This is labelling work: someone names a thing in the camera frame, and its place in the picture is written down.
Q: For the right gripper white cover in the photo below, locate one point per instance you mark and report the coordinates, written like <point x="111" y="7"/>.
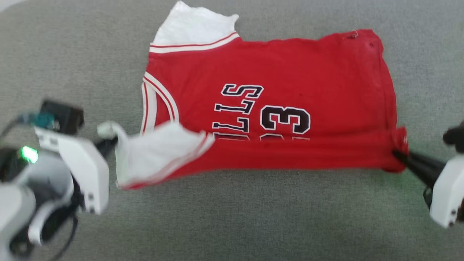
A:
<point x="449" y="192"/>

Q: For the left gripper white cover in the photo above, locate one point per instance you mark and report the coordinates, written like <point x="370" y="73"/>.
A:
<point x="87" y="170"/>

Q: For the red and white basketball jersey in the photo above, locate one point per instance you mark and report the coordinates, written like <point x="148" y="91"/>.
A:
<point x="290" y="72"/>

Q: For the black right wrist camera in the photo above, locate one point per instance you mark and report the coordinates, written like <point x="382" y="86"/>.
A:
<point x="456" y="137"/>

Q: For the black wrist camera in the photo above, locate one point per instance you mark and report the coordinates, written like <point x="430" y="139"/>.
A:
<point x="456" y="137"/>
<point x="65" y="116"/>

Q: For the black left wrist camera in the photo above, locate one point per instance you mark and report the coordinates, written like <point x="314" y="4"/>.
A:
<point x="65" y="116"/>

